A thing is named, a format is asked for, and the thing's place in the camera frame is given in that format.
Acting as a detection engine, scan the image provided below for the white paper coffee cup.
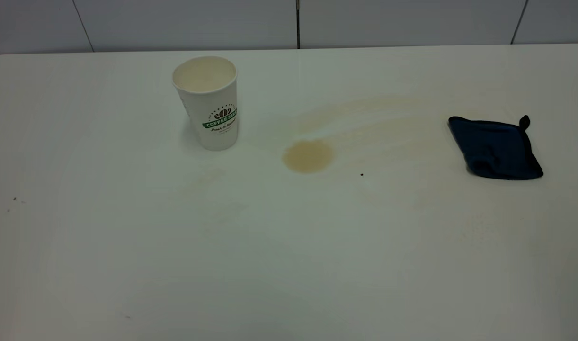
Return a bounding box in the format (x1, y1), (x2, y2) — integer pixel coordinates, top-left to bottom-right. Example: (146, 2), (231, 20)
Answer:
(172, 56), (239, 152)

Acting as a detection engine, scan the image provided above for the dark blue cleaning cloth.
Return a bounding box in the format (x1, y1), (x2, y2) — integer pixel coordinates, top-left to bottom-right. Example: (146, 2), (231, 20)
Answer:
(448, 115), (544, 181)

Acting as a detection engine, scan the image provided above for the brown coffee puddle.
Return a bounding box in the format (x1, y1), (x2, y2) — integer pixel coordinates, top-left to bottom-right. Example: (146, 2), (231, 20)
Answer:
(282, 139), (335, 174)

